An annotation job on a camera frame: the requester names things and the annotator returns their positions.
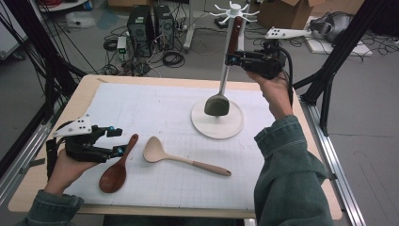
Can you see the black computer tower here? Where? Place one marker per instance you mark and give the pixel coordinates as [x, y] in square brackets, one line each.
[163, 26]
[140, 29]

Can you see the person's right hand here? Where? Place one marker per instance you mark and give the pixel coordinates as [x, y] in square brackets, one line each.
[276, 94]

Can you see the black metal frame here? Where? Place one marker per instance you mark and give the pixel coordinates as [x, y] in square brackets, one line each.
[34, 47]
[338, 53]

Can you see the aluminium rail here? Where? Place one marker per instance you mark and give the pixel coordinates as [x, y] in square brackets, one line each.
[337, 147]
[19, 163]

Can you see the beige rice spoon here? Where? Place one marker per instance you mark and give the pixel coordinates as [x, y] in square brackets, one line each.
[153, 150]

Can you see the white foam board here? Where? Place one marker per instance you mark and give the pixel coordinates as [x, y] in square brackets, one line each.
[360, 50]

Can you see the clear plastic bag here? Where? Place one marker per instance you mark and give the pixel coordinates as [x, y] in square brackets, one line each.
[80, 19]

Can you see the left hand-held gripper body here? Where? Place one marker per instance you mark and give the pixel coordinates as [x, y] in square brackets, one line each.
[83, 147]

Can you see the small white power box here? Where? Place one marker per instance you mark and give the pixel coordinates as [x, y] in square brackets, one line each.
[121, 45]

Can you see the white utensil stand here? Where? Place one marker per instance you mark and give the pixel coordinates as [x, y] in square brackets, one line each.
[219, 128]

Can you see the white stand leg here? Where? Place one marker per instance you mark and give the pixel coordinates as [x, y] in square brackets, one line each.
[189, 31]
[241, 44]

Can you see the brown wooden spoon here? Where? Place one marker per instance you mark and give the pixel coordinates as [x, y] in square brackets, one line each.
[113, 179]

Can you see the white grid mat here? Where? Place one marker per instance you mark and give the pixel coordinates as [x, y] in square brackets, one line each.
[175, 106]

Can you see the person's left hand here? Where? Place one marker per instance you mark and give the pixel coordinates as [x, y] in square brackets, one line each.
[67, 171]

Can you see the grey rounded device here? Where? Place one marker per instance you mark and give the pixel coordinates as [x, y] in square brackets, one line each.
[332, 25]

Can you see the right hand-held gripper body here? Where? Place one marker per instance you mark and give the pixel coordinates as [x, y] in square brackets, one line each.
[263, 66]

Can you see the cardboard box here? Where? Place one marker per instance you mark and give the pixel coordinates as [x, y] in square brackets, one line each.
[287, 14]

